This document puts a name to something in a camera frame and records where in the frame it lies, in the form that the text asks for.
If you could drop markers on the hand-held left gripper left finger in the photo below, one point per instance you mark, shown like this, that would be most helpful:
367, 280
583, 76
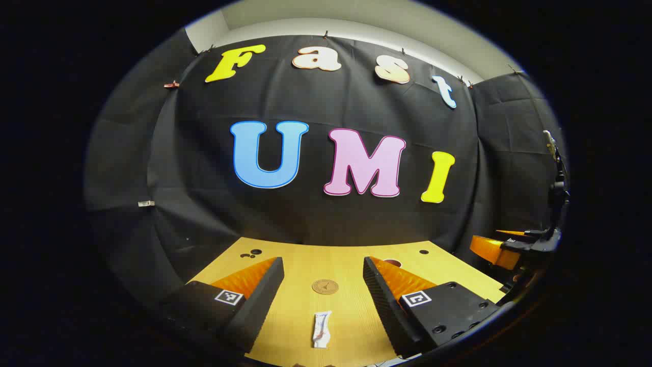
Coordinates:
260, 300

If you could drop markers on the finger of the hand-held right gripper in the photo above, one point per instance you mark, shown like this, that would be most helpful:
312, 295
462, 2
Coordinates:
524, 235
491, 251

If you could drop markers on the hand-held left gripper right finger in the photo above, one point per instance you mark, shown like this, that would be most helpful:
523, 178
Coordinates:
379, 295

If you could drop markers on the round brown coaster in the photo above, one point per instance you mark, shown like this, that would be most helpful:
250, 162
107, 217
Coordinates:
325, 286

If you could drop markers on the wooden desktop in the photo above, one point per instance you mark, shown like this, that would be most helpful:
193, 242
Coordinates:
305, 265

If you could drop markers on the black backdrop cloth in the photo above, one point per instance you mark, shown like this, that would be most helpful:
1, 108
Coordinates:
204, 153

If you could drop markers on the red clip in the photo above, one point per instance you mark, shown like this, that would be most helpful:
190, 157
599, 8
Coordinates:
171, 84

